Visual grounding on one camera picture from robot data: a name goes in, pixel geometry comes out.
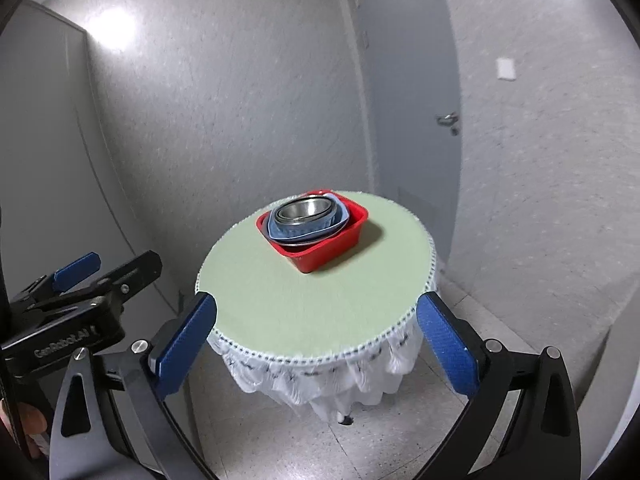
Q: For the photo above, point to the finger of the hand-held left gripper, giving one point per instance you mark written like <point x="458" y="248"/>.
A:
<point x="132" y="272"/>
<point x="77" y="266"/>

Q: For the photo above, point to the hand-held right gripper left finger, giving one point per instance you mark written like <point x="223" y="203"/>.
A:
<point x="185" y="350"/>

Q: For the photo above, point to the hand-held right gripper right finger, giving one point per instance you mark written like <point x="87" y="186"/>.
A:
<point x="445" y="345"/>

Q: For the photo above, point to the red square plastic basin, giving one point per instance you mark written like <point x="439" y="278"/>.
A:
<point x="325" y="254"/>

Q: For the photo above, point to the blue square plate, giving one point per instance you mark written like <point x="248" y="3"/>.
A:
<point x="286" y="230"/>

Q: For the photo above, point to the small steel bowl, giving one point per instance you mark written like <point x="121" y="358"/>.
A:
<point x="331" y="220"/>
<point x="307" y="208"/>

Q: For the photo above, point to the person's left hand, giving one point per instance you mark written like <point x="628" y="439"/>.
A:
<point x="36" y="430"/>

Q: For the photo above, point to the white table base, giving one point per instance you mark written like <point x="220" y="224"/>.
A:
<point x="344" y="419"/>

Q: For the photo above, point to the grey door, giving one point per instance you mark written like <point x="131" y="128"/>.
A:
<point x="400" y="85"/>

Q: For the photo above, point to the white light switch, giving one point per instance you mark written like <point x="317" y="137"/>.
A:
<point x="506" y="69"/>

